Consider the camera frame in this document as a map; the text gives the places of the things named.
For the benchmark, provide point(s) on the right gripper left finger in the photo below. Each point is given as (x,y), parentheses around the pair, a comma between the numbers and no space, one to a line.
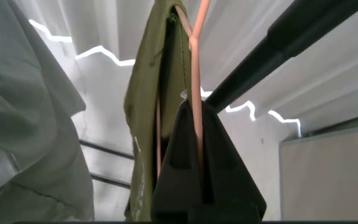
(176,174)

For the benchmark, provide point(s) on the pink clothes hanger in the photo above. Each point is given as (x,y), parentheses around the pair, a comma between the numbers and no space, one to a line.
(196,93)

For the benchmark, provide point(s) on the black clothes rack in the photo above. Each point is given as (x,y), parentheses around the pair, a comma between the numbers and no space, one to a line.
(291,28)

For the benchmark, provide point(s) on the white curtain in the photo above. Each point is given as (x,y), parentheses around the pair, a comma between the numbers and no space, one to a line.
(291,77)

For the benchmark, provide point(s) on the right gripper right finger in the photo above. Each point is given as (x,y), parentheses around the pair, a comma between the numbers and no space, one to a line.
(228,180)

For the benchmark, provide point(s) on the pale grey shorts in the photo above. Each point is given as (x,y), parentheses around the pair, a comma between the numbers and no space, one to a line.
(26,124)

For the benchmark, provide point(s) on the green garment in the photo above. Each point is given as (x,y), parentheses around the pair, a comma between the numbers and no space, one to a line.
(148,93)

